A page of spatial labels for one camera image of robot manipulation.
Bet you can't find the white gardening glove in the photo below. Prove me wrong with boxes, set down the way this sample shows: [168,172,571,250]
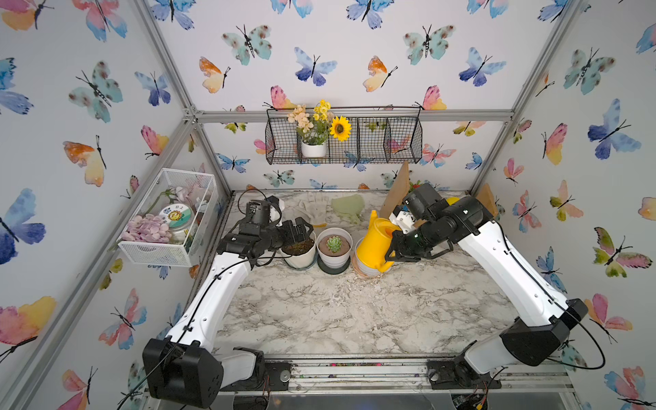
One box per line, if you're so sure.
[296,191,330,228]

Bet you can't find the green pot red flowers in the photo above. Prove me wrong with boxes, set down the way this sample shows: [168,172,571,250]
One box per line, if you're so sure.
[408,181,423,192]

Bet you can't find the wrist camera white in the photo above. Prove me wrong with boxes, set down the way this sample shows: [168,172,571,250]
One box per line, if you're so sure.
[389,210,416,234]
[266,196,285,224]

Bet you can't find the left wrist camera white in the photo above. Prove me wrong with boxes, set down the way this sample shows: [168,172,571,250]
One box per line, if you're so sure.
[266,196,285,224]

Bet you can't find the wooden shelf rack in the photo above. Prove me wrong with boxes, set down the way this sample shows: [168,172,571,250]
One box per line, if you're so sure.
[378,162,501,219]

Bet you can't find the black wire wall basket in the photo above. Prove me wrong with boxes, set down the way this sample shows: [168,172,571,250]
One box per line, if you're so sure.
[265,106,424,168]

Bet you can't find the white pot green succulent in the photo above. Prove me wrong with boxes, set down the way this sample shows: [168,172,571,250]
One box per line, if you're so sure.
[318,227,353,268]

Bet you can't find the white pot red succulent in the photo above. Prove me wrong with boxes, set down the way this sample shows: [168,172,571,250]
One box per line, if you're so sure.
[352,238,381,278]

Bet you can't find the white pot artificial flowers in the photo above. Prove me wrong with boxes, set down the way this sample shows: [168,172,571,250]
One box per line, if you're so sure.
[287,100,353,159]

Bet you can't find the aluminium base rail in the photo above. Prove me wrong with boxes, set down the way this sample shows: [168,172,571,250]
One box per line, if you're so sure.
[204,355,575,396]

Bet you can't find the dark green pot saucer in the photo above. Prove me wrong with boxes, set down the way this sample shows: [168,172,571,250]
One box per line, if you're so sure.
[317,258,351,275]

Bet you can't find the yellow plastic watering can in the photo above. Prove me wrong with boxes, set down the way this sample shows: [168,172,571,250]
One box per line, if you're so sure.
[357,210,400,274]

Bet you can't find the green leaf-shaped dish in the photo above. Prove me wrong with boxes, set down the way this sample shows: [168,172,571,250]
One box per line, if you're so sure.
[331,194,365,225]

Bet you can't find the white pot dark succulent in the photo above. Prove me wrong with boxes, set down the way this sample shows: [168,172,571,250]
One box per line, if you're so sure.
[281,232,317,271]

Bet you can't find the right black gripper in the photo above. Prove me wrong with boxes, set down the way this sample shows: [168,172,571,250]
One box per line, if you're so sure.
[381,224,442,264]

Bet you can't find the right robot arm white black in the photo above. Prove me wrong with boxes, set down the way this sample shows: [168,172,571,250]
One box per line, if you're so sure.
[385,184,588,387]

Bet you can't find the round tin with label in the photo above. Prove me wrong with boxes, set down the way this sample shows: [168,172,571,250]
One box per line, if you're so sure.
[158,203,194,232]

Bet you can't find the white wire mesh basket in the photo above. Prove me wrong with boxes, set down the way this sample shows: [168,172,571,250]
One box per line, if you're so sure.
[117,168,218,268]

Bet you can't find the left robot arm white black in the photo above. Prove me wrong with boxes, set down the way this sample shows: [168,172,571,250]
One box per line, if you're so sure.
[142,196,314,408]

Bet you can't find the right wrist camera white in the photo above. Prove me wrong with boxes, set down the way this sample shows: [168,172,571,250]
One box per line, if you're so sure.
[389,210,416,234]

